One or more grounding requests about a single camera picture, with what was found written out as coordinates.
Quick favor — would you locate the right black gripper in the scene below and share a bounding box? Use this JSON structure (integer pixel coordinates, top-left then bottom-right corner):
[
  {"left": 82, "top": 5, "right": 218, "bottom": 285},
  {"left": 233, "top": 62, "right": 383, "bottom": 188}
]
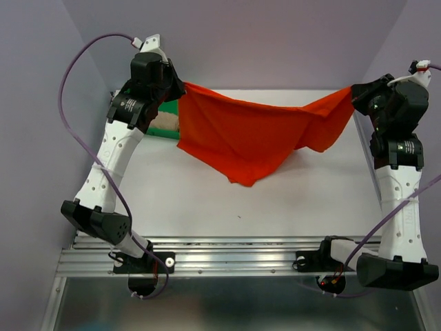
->
[{"left": 351, "top": 73, "right": 402, "bottom": 132}]

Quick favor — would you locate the orange t shirt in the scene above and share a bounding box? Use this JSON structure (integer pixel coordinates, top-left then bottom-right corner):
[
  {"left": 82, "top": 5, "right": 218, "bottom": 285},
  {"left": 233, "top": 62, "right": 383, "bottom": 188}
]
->
[{"left": 178, "top": 83, "right": 354, "bottom": 187}]

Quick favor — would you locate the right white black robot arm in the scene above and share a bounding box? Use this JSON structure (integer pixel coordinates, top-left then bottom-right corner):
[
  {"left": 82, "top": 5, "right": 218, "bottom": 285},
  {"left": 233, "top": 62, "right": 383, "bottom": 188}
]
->
[{"left": 317, "top": 70, "right": 439, "bottom": 291}]

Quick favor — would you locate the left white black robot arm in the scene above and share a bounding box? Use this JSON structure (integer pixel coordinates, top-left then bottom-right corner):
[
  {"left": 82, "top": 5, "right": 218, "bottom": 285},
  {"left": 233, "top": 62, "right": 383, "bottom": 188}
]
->
[{"left": 61, "top": 51, "right": 185, "bottom": 272}]

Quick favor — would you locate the green plastic tray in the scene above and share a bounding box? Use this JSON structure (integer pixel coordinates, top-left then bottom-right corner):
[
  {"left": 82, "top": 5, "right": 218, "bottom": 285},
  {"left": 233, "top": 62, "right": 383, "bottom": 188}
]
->
[{"left": 112, "top": 88, "right": 179, "bottom": 141}]

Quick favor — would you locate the beige folded t shirt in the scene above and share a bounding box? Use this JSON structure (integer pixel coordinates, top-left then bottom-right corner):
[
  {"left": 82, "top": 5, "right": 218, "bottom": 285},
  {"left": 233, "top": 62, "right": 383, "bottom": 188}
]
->
[{"left": 150, "top": 112, "right": 180, "bottom": 132}]

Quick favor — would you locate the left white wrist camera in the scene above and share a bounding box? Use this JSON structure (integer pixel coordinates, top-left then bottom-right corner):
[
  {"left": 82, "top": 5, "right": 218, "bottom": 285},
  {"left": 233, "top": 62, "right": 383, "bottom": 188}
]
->
[{"left": 131, "top": 34, "right": 169, "bottom": 63}]

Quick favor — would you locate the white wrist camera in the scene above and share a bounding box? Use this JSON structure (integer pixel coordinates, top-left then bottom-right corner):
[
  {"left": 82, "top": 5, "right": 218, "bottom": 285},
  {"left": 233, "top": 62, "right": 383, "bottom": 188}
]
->
[
  {"left": 131, "top": 34, "right": 169, "bottom": 63},
  {"left": 387, "top": 59, "right": 440, "bottom": 88}
]

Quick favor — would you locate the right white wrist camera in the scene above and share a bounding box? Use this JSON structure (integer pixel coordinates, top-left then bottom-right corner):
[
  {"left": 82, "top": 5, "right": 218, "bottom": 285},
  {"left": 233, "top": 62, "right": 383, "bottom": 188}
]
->
[{"left": 387, "top": 59, "right": 440, "bottom": 88}]

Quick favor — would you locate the aluminium rail frame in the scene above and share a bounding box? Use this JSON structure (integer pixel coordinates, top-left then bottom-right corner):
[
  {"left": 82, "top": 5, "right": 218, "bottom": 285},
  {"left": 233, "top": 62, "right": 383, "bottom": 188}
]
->
[{"left": 41, "top": 91, "right": 430, "bottom": 331}]

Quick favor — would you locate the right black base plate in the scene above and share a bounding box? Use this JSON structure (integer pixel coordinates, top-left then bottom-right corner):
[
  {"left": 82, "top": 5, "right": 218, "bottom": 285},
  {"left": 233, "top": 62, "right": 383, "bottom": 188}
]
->
[{"left": 292, "top": 250, "right": 343, "bottom": 273}]

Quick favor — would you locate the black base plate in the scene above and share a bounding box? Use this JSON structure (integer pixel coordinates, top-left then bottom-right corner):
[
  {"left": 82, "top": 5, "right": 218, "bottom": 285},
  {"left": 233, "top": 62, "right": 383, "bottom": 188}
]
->
[
  {"left": 113, "top": 252, "right": 176, "bottom": 274},
  {"left": 292, "top": 250, "right": 343, "bottom": 273}
]

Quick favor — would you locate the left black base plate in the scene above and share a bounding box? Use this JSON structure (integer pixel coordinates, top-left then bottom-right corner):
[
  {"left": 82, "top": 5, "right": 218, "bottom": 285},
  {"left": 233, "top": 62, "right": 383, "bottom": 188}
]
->
[{"left": 113, "top": 252, "right": 176, "bottom": 274}]

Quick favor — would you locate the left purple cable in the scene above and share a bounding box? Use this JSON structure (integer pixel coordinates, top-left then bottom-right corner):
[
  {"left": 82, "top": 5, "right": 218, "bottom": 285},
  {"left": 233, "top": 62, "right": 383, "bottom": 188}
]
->
[{"left": 57, "top": 32, "right": 170, "bottom": 300}]

